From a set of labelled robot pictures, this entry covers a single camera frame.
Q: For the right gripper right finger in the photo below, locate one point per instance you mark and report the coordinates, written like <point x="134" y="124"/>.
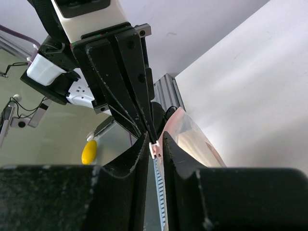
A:
<point x="203" y="198"/>

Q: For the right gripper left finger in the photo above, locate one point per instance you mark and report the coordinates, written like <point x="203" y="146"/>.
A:
<point x="77" y="197"/>

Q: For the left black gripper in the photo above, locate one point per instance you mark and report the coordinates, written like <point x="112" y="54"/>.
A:
<point x="115" y="64"/>

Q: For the clear zip top bag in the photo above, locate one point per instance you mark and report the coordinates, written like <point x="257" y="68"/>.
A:
<point x="195" y="149"/>

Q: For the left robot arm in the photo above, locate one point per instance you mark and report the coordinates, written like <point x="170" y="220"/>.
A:
<point x="54" y="71"/>

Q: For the yellow lemon toy background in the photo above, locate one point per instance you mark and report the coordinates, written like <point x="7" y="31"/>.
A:
<point x="89" y="152"/>

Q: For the left aluminium frame post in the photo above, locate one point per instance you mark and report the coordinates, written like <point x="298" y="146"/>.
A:
<point x="167" y="93"/>

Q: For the white slotted cable duct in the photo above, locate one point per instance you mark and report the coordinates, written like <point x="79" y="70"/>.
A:
<point x="160" y="188"/>

